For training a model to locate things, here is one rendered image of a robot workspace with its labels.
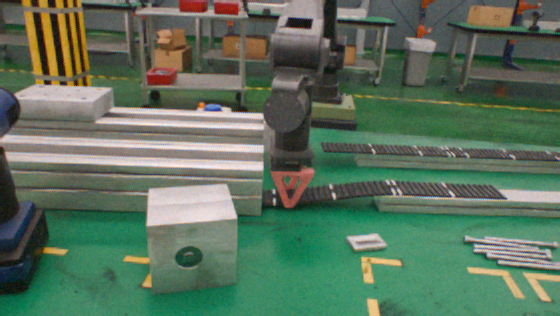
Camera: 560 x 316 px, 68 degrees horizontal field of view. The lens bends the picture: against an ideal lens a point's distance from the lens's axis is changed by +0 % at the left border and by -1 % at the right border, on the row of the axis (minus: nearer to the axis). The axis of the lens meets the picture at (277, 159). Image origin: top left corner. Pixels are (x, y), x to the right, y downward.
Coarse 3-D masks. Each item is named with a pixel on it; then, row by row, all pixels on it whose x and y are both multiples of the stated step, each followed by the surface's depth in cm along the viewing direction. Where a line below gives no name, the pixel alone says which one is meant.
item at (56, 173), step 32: (32, 160) 62; (64, 160) 62; (96, 160) 63; (128, 160) 64; (160, 160) 64; (192, 160) 65; (224, 160) 71; (256, 160) 71; (32, 192) 64; (64, 192) 64; (96, 192) 65; (128, 192) 66; (256, 192) 65
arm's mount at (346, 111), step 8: (320, 104) 119; (328, 104) 120; (344, 104) 121; (352, 104) 121; (312, 112) 118; (320, 112) 118; (328, 112) 117; (336, 112) 117; (344, 112) 117; (352, 112) 117
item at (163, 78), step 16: (128, 0) 330; (192, 0) 345; (208, 0) 372; (224, 0) 368; (160, 16) 335; (176, 16) 336; (192, 16) 338; (208, 16) 339; (224, 16) 341; (240, 16) 342; (240, 32) 396; (240, 48) 402; (144, 64) 349; (240, 64) 408; (144, 80) 354; (160, 80) 357; (176, 80) 380; (192, 80) 383; (208, 80) 386; (224, 80) 390; (240, 80) 393; (144, 96) 360; (160, 96) 413; (240, 96) 420
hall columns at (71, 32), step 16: (32, 0) 326; (48, 0) 325; (64, 0) 330; (80, 0) 352; (32, 16) 331; (48, 16) 330; (64, 16) 331; (80, 16) 354; (32, 32) 336; (48, 32) 335; (64, 32) 334; (80, 32) 356; (32, 48) 341; (48, 48) 340; (64, 48) 338; (80, 48) 358; (48, 64) 345; (64, 64) 344; (80, 64) 360; (48, 80) 350; (64, 80) 349; (80, 80) 363
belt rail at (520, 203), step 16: (512, 192) 73; (528, 192) 73; (544, 192) 74; (384, 208) 70; (400, 208) 70; (416, 208) 70; (432, 208) 70; (448, 208) 70; (464, 208) 70; (480, 208) 71; (496, 208) 71; (512, 208) 71; (528, 208) 71; (544, 208) 71
